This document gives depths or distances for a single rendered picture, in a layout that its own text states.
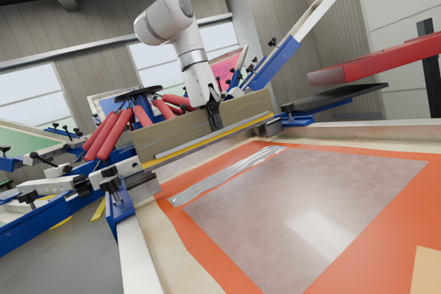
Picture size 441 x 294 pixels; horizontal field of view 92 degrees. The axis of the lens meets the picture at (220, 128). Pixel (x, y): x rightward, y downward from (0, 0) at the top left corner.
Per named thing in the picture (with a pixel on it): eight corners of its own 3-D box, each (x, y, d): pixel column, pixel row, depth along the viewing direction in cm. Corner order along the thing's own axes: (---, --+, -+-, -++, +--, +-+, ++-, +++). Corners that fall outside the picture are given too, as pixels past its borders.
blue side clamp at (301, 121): (318, 136, 68) (313, 115, 67) (308, 142, 66) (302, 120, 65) (258, 134, 94) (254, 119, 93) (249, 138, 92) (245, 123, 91)
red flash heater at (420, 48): (394, 61, 152) (391, 44, 150) (468, 48, 106) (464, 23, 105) (310, 88, 155) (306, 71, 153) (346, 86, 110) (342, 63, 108)
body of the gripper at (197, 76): (174, 69, 58) (187, 109, 59) (187, 58, 49) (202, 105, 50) (199, 64, 61) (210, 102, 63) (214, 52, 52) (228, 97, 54)
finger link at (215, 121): (204, 107, 55) (212, 131, 56) (209, 105, 52) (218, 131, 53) (214, 103, 56) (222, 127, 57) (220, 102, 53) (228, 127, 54)
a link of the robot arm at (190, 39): (151, -7, 42) (124, 16, 47) (168, 48, 43) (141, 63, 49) (197, 6, 54) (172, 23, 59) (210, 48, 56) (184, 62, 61)
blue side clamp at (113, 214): (145, 234, 43) (132, 203, 42) (119, 249, 41) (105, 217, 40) (130, 195, 70) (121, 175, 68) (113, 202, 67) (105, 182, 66)
